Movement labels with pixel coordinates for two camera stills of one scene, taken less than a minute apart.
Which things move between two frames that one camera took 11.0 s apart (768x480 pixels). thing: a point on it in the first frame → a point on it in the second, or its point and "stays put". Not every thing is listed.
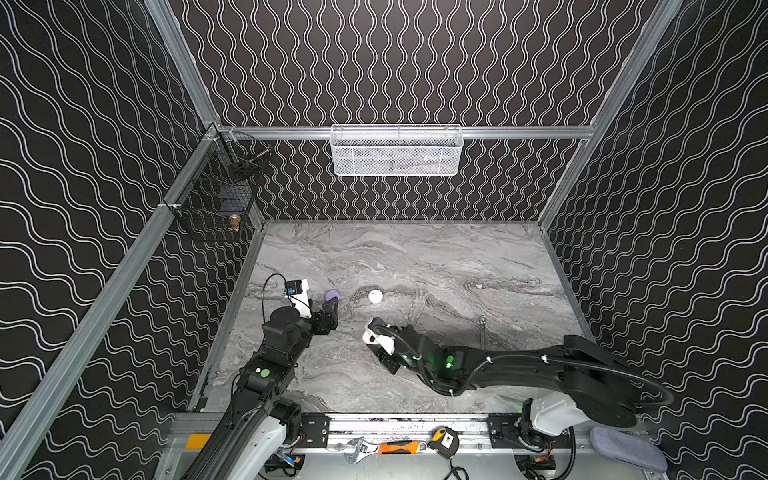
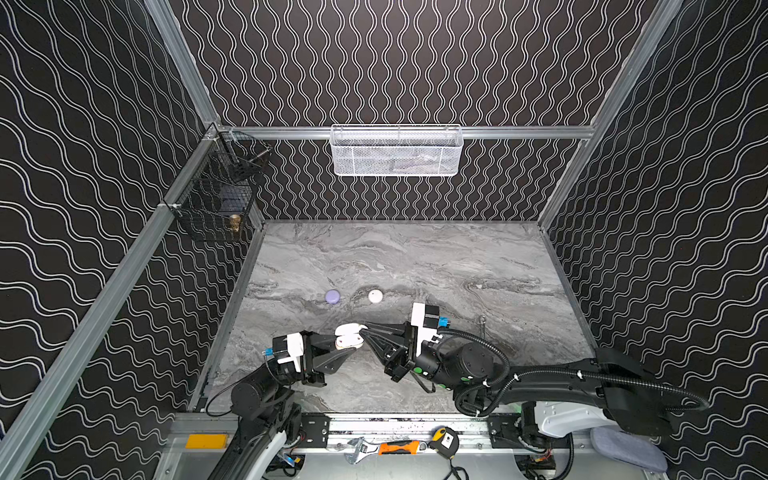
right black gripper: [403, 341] stays put
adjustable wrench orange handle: [390, 447] stays put
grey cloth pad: [629, 448] stays put
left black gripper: [324, 319] → [310, 354]
